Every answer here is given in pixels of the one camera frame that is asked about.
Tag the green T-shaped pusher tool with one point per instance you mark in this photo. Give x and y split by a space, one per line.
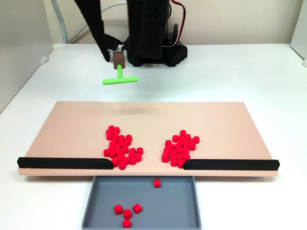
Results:
120 80

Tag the red cylindrical granule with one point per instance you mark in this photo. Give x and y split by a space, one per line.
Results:
121 138
117 147
128 137
132 151
126 160
127 141
112 154
139 151
127 214
175 138
111 146
112 143
115 163
172 157
185 145
185 141
181 164
177 147
166 150
106 153
125 150
186 157
110 128
126 223
165 158
173 162
157 183
185 153
191 141
187 137
118 209
119 158
179 143
138 157
196 139
183 133
111 150
109 132
165 154
168 143
115 135
137 208
109 137
120 141
115 140
131 156
133 161
118 151
179 151
179 157
192 146
116 130
185 149
171 146
181 138
122 165
173 152
124 146
120 155

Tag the white round foot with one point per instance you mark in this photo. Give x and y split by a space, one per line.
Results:
44 59
304 62

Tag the white side panel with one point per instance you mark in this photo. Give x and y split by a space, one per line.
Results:
299 28
19 72

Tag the beige flat board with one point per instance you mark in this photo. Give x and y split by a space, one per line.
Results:
72 134

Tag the black guide bar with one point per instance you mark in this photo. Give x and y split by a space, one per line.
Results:
60 163
230 164

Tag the grey shallow tray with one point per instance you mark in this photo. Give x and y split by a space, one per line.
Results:
168 203

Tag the grey board foot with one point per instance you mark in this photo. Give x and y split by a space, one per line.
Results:
254 178

